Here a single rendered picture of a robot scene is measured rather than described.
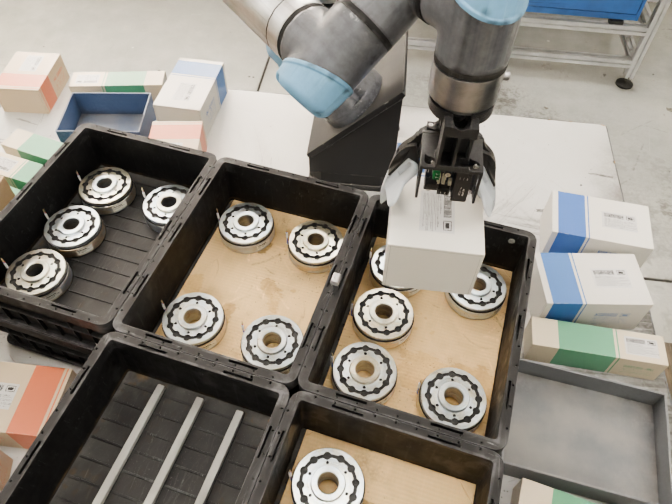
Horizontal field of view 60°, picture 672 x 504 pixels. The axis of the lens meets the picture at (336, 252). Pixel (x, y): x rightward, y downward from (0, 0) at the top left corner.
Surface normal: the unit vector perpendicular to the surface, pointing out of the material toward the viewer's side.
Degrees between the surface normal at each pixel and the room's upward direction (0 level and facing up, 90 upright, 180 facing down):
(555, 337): 0
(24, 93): 90
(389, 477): 0
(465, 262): 90
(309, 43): 40
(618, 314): 90
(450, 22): 90
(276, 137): 0
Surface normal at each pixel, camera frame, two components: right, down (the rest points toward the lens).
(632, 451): 0.02, -0.61
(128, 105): 0.00, 0.79
